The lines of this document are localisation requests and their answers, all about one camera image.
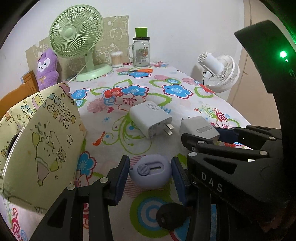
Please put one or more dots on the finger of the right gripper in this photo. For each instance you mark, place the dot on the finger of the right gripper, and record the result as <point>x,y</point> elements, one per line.
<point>250,136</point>
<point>206,146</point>

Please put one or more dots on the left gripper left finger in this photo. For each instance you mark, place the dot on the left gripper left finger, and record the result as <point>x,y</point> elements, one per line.
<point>64,219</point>

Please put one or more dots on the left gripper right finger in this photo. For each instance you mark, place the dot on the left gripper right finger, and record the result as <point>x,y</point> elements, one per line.
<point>183,187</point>

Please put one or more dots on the white MINGYI charger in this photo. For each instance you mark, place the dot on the white MINGYI charger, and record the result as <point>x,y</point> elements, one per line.
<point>199,127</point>

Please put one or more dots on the white 45W charger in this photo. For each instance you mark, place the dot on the white 45W charger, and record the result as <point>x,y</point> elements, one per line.
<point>151,120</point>

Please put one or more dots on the yellow fabric storage box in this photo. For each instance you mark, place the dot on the yellow fabric storage box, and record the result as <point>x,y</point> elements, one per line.
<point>43,159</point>

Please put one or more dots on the black key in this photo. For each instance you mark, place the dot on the black key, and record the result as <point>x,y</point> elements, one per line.
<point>171,216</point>

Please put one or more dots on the floral tablecloth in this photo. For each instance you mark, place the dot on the floral tablecloth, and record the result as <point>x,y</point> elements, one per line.
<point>104,105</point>

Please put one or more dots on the white standing fan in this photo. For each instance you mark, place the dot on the white standing fan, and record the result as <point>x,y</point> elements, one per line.
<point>221,72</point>

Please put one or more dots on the glass jar green lid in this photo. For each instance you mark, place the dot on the glass jar green lid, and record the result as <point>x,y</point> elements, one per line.
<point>139,50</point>

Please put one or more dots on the cotton swab container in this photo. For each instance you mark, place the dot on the cotton swab container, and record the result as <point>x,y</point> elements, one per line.
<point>116,59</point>

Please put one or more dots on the beige cartoon board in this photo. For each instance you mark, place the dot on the beige cartoon board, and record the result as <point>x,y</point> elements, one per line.
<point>113,39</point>

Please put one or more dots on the wooden chair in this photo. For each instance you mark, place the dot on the wooden chair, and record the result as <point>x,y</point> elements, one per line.
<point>29,87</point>

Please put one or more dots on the purple plush toy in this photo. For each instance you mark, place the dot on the purple plush toy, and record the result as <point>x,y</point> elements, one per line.
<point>47,74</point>

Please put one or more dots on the green desk fan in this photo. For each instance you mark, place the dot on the green desk fan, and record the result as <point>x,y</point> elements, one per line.
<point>74,33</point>

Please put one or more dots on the orange handled scissors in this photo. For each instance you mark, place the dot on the orange handled scissors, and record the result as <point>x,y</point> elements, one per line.
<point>146,70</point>

